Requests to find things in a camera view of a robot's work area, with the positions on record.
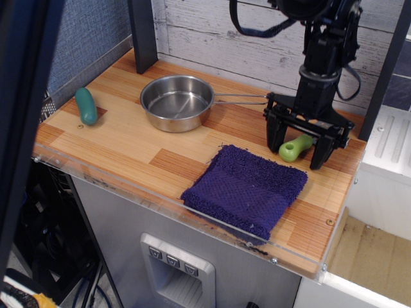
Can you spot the grey toy fridge cabinet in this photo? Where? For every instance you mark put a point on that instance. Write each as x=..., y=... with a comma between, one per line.
x=243, y=278

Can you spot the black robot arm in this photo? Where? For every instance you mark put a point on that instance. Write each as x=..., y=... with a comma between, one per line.
x=330, y=44

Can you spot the white toy sink unit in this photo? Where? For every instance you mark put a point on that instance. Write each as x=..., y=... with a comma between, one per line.
x=369, y=259

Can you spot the steel pot with handle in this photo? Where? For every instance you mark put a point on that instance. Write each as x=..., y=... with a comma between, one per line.
x=181, y=103

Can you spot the green handled grey spatula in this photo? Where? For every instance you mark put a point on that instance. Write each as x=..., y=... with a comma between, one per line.
x=290, y=151

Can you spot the purple towel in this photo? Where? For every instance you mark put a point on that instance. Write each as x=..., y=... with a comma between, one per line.
x=245, y=191

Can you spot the silver dispenser panel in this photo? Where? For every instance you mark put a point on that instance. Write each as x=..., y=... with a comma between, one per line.
x=178, y=278

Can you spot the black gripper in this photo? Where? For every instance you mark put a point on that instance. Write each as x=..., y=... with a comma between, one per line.
x=310, y=111

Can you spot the green toy cucumber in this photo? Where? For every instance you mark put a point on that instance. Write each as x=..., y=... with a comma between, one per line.
x=86, y=106

